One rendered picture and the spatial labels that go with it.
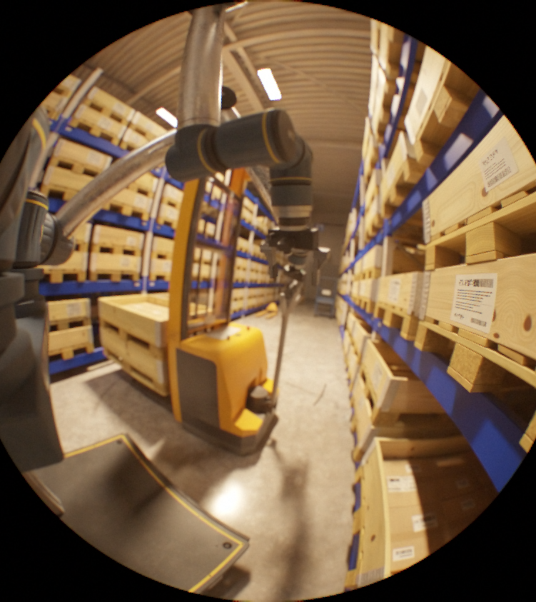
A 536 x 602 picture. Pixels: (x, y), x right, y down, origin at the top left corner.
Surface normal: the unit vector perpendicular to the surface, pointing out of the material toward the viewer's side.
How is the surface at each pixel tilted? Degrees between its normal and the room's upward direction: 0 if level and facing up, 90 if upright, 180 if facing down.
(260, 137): 132
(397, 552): 0
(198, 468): 0
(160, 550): 0
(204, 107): 102
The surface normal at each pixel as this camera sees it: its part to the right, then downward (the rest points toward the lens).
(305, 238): -0.50, 0.45
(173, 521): 0.11, -0.99
